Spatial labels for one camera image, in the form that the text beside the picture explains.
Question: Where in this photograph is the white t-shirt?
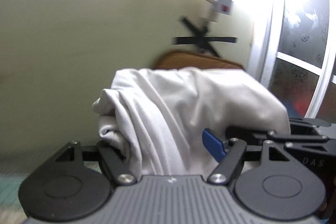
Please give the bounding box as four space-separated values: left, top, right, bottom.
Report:
92 68 290 178

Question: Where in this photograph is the patterned bed cover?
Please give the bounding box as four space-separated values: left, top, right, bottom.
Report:
0 150 100 224

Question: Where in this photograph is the orange-brown cushion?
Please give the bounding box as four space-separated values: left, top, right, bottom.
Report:
151 50 244 70

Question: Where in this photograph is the black tape cross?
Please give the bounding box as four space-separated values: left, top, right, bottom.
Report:
173 16 238 58

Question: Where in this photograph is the window frame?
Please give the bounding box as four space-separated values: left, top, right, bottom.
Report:
247 0 335 123

